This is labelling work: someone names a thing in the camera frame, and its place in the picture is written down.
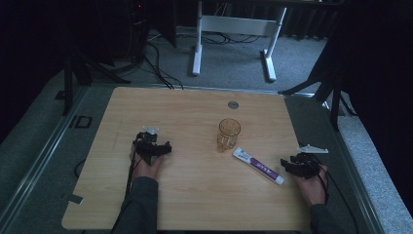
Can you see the grey round table grommet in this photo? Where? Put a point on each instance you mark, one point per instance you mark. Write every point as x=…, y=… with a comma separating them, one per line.
x=233, y=105

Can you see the dark computer tower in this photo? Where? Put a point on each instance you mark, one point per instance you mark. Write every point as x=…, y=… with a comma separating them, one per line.
x=138, y=29

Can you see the white purple toothpaste tube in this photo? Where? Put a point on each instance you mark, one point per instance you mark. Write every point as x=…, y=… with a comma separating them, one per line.
x=258, y=165

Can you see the person's left hand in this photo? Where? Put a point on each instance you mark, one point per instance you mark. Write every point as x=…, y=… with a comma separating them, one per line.
x=150, y=167

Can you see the clear glass cup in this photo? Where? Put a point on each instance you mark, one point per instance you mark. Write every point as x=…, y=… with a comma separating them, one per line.
x=228, y=136

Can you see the person's right hand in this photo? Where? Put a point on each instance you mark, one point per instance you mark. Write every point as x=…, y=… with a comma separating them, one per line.
x=312, y=190

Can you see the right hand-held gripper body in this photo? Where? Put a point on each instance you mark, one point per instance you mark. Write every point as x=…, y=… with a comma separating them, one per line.
x=307, y=164

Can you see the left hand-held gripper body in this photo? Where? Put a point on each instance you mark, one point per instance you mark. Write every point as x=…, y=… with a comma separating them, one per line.
x=146, y=147

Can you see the black stand with legs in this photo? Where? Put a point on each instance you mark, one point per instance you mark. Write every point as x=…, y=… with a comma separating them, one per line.
x=324, y=84
x=76, y=70

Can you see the white desk frame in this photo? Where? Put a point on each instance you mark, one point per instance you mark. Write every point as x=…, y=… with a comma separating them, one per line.
x=240, y=25

